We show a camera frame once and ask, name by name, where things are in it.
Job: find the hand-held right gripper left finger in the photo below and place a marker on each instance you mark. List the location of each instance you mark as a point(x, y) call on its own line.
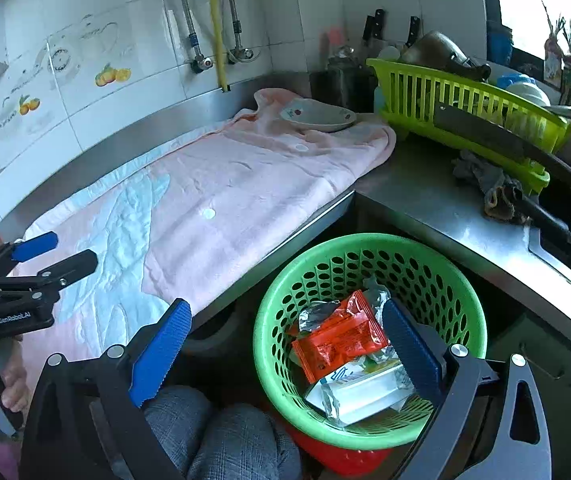
point(158, 355)

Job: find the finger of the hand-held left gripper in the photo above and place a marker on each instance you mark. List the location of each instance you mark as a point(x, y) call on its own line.
point(73, 269)
point(35, 247)

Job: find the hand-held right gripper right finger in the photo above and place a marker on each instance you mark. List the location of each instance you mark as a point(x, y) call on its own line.
point(413, 350)

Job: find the white tissue packet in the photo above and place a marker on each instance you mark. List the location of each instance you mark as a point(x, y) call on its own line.
point(365, 390)

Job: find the orange snack packet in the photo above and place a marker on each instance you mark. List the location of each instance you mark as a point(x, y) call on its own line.
point(340, 340)

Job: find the silver foil wrapper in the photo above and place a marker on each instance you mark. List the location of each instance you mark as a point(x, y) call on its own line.
point(318, 316)

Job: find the green perforated plastic basket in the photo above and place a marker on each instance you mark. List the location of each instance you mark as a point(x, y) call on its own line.
point(365, 255)

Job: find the person's left hand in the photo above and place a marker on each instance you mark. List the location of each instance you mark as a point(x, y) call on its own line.
point(15, 380)

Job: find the person's grey trouser leg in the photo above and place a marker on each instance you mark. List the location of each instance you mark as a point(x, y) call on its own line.
point(225, 440)

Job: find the red bucket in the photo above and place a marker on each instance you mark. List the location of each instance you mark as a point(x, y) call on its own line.
point(345, 455)

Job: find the pink towel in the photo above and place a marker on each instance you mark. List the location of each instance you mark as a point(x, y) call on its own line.
point(240, 185)

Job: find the grey cloth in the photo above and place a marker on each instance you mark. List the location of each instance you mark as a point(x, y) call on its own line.
point(480, 175)

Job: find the steel cleaver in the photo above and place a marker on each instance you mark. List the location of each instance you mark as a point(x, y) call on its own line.
point(480, 130)

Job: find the white oval plate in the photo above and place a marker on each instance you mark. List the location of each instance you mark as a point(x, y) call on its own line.
point(315, 115)

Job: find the lime green dish rack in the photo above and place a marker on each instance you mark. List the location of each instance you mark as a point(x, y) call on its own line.
point(415, 90)

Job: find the black knife block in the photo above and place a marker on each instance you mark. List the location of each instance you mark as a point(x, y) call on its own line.
point(340, 85)

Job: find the white bowl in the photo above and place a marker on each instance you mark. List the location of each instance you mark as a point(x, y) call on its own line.
point(528, 94)

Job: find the brown pot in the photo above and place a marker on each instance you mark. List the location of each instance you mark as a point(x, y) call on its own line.
point(435, 47)

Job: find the pink bottle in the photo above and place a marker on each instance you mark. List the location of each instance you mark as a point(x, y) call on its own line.
point(333, 42)

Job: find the stack of blue cups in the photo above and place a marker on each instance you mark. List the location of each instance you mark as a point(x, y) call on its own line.
point(499, 42)

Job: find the printed bag with sprouts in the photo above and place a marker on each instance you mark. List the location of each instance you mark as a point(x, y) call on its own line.
point(554, 62)

